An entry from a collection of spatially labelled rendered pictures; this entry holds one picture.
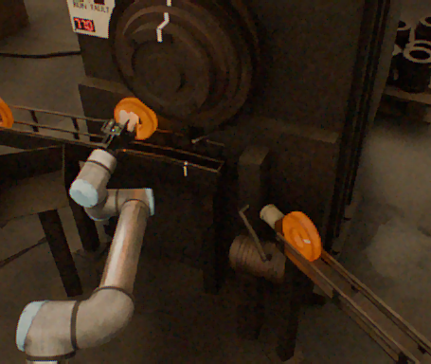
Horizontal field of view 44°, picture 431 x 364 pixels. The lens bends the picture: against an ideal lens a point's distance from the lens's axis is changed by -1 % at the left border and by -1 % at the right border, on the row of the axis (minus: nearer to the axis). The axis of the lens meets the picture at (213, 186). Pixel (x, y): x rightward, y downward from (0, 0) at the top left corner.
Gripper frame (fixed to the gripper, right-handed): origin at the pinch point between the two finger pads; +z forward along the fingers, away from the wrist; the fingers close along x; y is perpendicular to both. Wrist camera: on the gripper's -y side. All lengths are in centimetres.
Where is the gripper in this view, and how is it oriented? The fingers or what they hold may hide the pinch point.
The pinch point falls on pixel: (134, 114)
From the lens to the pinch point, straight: 188.6
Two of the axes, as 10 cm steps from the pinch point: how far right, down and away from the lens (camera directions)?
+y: -1.5, -5.3, -8.3
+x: -9.2, -2.4, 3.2
